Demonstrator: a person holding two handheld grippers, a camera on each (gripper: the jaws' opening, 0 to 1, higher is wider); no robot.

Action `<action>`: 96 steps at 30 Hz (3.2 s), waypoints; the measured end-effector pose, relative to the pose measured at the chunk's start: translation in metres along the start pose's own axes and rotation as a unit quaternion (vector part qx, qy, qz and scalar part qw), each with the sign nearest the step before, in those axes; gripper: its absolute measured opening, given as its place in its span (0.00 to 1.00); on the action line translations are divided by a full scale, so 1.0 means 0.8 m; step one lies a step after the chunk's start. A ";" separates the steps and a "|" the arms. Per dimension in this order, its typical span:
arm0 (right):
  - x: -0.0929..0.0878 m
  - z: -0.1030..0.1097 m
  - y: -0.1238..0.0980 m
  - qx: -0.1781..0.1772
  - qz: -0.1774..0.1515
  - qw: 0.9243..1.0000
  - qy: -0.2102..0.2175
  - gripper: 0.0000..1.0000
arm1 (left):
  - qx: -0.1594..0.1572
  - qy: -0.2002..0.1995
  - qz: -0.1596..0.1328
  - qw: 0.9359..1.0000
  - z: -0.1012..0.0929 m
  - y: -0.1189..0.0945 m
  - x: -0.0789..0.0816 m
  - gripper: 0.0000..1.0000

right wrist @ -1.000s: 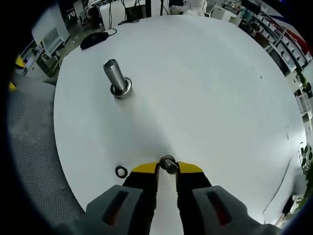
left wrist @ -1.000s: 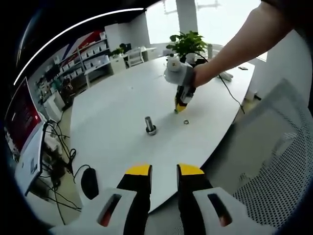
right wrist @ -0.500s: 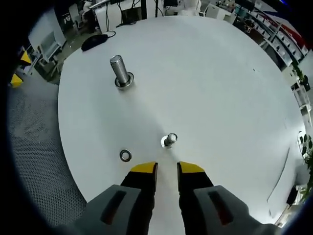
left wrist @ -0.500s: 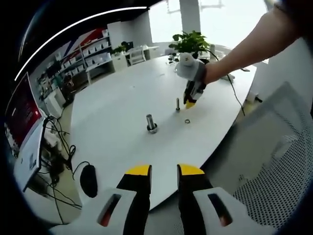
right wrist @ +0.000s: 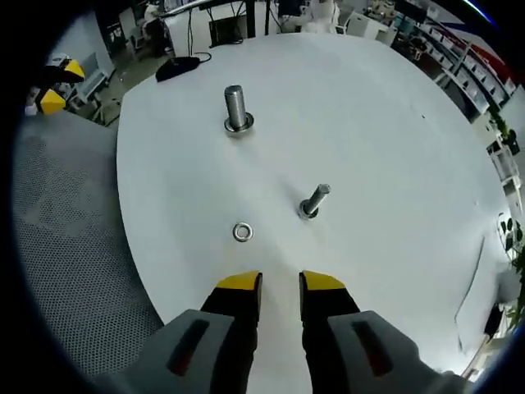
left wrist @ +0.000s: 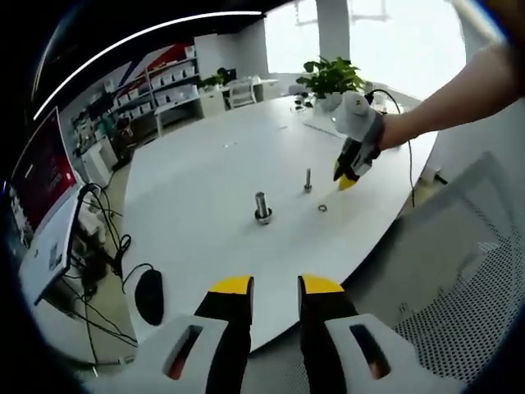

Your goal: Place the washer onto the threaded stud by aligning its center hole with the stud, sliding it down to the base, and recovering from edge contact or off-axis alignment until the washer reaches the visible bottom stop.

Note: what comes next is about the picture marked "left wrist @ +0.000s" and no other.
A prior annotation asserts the large threaded stud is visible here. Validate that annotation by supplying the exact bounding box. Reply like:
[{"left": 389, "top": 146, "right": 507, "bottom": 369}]
[{"left": 253, "top": 191, "right": 275, "bottom": 226}]

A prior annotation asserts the grey mesh office chair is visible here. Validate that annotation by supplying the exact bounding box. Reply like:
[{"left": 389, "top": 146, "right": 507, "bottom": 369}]
[{"left": 282, "top": 150, "right": 524, "bottom": 394}]

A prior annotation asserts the white slatted chair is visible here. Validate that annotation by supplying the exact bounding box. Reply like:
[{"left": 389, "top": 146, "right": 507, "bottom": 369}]
[{"left": 227, "top": 80, "right": 258, "bottom": 106}]

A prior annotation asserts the large computer monitor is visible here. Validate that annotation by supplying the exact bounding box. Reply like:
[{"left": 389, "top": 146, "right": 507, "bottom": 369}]
[{"left": 10, "top": 105, "right": 83, "bottom": 231}]

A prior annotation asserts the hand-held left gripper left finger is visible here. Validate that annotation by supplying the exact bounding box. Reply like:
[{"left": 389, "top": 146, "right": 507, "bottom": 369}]
[{"left": 139, "top": 274, "right": 254, "bottom": 394}]

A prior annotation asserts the low white cabinet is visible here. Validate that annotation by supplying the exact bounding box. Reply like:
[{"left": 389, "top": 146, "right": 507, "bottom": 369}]
[{"left": 200, "top": 88, "right": 226, "bottom": 112}]

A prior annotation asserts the row of white storage boxes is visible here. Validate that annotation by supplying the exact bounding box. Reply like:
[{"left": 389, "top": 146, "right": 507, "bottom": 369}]
[{"left": 88, "top": 59, "right": 200, "bottom": 118}]

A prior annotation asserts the bundle of black cables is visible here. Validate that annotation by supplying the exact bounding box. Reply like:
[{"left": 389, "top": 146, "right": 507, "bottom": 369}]
[{"left": 69, "top": 184, "right": 139, "bottom": 366}]

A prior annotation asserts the black computer mouse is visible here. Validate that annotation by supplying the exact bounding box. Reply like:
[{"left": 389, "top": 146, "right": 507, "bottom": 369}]
[{"left": 134, "top": 269, "right": 166, "bottom": 328}]

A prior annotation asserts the metal storage shelf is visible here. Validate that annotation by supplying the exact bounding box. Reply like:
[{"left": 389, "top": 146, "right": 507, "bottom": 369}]
[{"left": 81, "top": 55, "right": 202, "bottom": 124}]

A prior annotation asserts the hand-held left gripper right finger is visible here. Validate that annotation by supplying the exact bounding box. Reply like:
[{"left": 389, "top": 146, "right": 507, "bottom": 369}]
[{"left": 297, "top": 273, "right": 436, "bottom": 394}]

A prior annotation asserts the black mouse cable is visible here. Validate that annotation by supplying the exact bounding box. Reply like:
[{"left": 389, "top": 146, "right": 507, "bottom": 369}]
[{"left": 121, "top": 263, "right": 159, "bottom": 288}]

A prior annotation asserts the white side table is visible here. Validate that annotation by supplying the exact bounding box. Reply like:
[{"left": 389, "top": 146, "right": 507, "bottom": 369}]
[{"left": 153, "top": 96, "right": 206, "bottom": 136}]

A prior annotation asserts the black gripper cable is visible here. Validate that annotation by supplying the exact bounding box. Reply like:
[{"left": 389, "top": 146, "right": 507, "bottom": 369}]
[{"left": 368, "top": 89, "right": 416, "bottom": 207}]

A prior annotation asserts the tall white cabinet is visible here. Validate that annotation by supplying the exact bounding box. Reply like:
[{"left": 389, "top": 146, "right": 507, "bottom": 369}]
[{"left": 80, "top": 143, "right": 120, "bottom": 186}]

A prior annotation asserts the large green potted plant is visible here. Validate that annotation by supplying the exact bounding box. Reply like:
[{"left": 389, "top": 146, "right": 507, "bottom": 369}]
[{"left": 302, "top": 56, "right": 366, "bottom": 112}]

